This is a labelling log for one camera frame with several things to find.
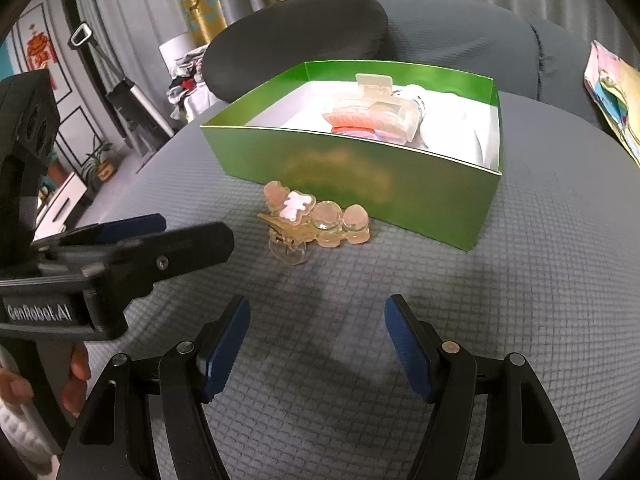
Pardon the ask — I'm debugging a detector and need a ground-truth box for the shiny green box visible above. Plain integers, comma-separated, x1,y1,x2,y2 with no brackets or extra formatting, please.
200,60,503,252

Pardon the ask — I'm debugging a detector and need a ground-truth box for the black cushion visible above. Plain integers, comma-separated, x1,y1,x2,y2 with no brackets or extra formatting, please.
201,0,399,107

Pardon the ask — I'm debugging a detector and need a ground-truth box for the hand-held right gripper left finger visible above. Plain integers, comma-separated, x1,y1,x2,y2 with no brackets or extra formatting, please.
56,294,251,480

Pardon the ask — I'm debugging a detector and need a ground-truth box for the dark door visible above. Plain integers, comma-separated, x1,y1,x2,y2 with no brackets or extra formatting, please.
60,0,110,92

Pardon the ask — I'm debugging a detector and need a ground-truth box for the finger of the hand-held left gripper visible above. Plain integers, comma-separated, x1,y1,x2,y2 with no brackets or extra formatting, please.
31,213,167,262
45,222,236,332

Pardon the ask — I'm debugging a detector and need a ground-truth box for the framed red figure picture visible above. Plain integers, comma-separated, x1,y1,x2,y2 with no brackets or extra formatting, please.
17,4,73,105

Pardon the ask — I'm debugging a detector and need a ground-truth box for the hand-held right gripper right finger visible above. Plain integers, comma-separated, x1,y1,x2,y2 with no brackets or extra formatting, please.
383,293,581,480

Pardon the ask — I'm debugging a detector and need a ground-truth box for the white low cabinet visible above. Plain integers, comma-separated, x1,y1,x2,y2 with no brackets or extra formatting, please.
30,170,97,242

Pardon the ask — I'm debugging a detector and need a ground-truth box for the white power adapter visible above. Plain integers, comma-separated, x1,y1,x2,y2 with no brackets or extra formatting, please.
419,91,493,162

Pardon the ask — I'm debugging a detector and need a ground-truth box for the grey sofa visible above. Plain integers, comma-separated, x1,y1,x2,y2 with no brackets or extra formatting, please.
30,0,640,480

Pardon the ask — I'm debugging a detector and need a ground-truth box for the white round container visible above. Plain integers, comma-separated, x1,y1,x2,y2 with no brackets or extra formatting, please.
159,32,194,68

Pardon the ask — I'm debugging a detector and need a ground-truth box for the pile of clothes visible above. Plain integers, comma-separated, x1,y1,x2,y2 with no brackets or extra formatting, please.
167,45,221,122

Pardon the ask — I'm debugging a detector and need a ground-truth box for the stick vacuum cleaner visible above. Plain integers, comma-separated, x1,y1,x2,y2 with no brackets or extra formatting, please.
67,22,176,154

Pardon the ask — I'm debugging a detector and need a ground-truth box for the person's left hand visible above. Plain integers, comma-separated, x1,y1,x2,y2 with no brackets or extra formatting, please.
0,342,92,418

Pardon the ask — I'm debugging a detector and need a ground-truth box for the grey curtain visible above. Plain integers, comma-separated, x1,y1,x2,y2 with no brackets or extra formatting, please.
85,0,193,126

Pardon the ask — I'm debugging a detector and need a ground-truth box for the small potted plant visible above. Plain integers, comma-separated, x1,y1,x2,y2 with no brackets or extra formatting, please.
85,142,119,182

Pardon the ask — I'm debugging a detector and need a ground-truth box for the clear rectangular claw clip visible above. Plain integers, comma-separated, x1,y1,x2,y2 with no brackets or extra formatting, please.
322,73,419,144

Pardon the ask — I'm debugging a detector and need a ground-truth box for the red and blue container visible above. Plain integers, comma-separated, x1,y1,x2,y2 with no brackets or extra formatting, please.
330,121,397,144

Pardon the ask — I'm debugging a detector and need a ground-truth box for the white bottle with green label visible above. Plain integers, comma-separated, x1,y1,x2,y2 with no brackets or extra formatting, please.
397,84,427,122

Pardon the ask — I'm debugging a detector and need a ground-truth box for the colourful printed cloth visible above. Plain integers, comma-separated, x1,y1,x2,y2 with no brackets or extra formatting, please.
584,40,640,167

